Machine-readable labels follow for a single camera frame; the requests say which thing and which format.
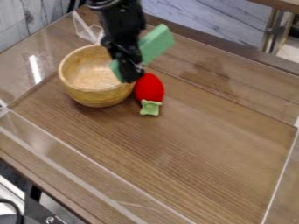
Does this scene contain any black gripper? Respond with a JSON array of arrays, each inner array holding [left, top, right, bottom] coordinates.
[[88, 0, 146, 83]]

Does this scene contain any green block stick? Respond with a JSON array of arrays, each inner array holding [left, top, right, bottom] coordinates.
[[107, 23, 178, 84]]

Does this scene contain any brown wooden bowl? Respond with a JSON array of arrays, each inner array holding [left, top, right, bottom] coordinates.
[[58, 45, 135, 108]]

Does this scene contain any red plush strawberry toy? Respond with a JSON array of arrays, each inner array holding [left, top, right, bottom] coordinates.
[[135, 73, 165, 116]]

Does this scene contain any metal table leg background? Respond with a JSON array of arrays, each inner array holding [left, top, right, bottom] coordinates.
[[262, 9, 295, 55]]

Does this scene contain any clear acrylic corner bracket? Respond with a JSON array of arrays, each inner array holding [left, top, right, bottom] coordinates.
[[71, 11, 104, 45]]

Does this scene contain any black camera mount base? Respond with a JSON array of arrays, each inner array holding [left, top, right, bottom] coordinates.
[[0, 182, 67, 224]]

